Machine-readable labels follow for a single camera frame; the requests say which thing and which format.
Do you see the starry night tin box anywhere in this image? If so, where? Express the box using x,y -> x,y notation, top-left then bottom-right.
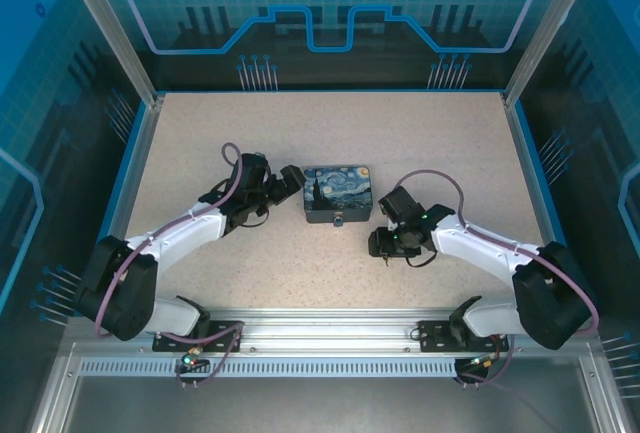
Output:
302,164 -> 373,226

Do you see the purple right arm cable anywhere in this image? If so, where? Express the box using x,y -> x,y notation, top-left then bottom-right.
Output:
397,168 -> 601,389

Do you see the aluminium frame post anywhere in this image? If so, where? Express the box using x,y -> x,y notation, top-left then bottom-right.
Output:
55,0 -> 166,107
501,0 -> 590,107

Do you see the slotted grey cable duct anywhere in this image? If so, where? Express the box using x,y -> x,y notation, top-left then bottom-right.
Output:
77,357 -> 481,378

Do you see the aluminium mounting beam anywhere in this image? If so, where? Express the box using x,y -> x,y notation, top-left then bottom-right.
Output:
64,306 -> 599,354

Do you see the metal tray frame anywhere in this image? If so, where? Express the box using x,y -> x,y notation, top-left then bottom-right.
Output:
29,342 -> 631,433

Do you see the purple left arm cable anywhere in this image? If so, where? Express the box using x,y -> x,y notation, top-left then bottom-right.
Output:
94,141 -> 247,390

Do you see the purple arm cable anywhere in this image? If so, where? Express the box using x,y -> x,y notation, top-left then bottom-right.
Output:
397,168 -> 601,389
94,141 -> 247,390

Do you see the aluminium table side rail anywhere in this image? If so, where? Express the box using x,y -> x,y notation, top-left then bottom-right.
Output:
82,95 -> 166,317
502,95 -> 576,317

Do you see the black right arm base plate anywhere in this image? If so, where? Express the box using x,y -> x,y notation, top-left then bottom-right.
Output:
417,319 -> 511,353

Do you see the cable connector with green light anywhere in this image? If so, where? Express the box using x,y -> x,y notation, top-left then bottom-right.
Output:
180,347 -> 206,372

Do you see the thin black right gripper cable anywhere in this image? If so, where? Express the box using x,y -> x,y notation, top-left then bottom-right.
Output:
403,245 -> 437,269

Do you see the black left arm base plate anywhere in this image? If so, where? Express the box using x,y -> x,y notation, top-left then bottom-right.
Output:
152,319 -> 245,353

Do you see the cable connector with orange plug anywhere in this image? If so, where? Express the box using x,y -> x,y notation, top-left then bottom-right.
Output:
462,352 -> 501,372

